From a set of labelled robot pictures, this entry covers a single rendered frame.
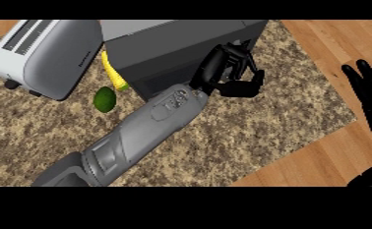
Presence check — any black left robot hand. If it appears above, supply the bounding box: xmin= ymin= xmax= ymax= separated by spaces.
xmin=187 ymin=39 xmax=266 ymax=99

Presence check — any silver toaster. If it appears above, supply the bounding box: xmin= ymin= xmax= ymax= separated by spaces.
xmin=0 ymin=20 xmax=105 ymax=102

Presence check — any dark grey microwave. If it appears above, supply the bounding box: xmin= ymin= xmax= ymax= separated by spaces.
xmin=99 ymin=20 xmax=270 ymax=102

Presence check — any yellow corn cob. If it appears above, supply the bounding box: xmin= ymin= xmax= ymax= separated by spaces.
xmin=100 ymin=50 xmax=131 ymax=92

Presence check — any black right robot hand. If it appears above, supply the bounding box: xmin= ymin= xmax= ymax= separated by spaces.
xmin=339 ymin=59 xmax=372 ymax=133

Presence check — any green avocado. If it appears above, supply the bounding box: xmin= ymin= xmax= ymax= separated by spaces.
xmin=93 ymin=86 xmax=118 ymax=114

